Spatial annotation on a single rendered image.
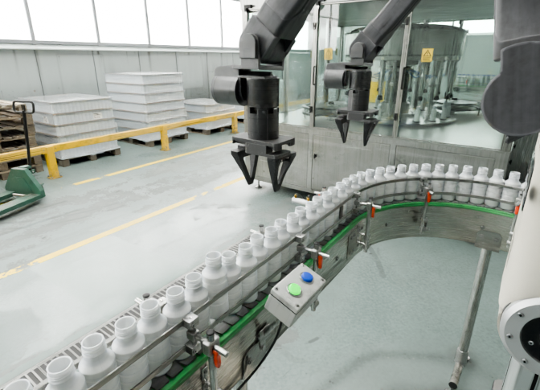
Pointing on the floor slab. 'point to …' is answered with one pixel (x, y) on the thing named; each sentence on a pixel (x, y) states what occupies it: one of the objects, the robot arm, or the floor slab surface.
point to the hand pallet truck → (22, 175)
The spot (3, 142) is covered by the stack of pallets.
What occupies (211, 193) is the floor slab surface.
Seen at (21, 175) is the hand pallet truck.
